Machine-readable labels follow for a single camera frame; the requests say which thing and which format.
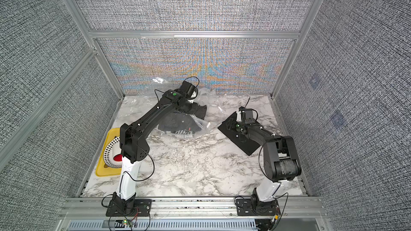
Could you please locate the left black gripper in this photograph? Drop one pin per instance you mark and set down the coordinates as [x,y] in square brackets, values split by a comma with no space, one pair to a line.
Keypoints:
[195,106]

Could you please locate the clear plastic vacuum bag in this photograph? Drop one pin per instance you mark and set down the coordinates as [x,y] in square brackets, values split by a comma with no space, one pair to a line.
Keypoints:
[167,103]

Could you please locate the dark striped shirt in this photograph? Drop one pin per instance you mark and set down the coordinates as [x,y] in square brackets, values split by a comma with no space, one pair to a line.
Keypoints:
[194,120]

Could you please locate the black white plaid shirt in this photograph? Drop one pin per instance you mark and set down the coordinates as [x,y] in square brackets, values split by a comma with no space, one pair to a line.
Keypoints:
[181,133]

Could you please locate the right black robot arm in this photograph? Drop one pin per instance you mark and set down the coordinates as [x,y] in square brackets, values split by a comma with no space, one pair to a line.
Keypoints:
[280,159]

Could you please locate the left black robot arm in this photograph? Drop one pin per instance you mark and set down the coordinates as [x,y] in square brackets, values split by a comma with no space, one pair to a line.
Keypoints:
[133,156]

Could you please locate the white patterned plate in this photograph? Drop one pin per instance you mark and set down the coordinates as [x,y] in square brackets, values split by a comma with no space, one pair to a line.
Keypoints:
[112,149]

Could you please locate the red item on plate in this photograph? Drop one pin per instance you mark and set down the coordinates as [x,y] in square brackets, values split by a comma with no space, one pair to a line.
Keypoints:
[118,158]

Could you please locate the yellow plastic tray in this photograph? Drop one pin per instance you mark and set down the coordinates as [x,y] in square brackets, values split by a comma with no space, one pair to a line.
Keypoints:
[102,169]

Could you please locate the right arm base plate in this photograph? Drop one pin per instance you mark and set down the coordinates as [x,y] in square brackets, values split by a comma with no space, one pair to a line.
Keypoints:
[254,207]

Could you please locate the white slotted cable duct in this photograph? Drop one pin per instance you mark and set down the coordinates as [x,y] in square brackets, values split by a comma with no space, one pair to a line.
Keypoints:
[165,225]

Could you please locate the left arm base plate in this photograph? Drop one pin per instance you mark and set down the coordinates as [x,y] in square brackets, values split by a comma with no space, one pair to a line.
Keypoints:
[130,208]

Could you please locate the aluminium front rail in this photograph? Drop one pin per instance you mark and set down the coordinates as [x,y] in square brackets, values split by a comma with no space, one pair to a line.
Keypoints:
[195,207]

